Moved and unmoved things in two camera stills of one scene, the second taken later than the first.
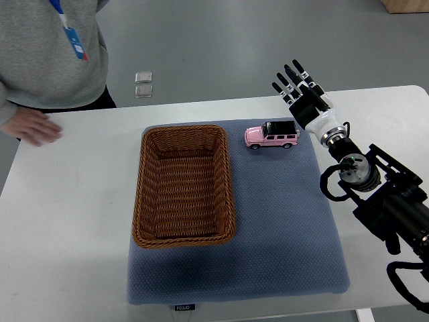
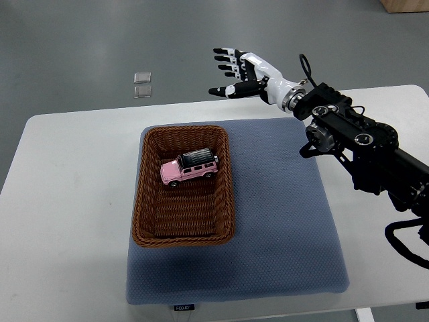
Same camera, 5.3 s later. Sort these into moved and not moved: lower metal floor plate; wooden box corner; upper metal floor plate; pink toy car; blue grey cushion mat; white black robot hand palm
Moved: pink toy car; white black robot hand palm
Not moved: wooden box corner; blue grey cushion mat; lower metal floor plate; upper metal floor plate
